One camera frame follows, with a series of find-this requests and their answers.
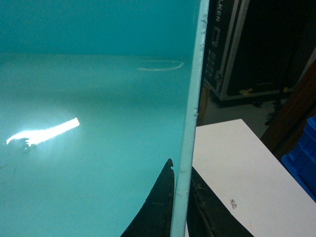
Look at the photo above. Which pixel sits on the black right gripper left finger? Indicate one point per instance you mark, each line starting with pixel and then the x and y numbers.
pixel 154 217

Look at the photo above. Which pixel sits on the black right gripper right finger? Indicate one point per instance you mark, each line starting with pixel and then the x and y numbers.
pixel 207 216

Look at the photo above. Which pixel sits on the light turquoise plastic tray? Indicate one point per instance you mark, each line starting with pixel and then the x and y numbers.
pixel 95 97

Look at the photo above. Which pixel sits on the blue crate at right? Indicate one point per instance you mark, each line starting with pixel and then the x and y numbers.
pixel 301 161

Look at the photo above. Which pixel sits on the black flight case aluminium edges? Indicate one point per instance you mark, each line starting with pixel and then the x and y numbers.
pixel 258 47

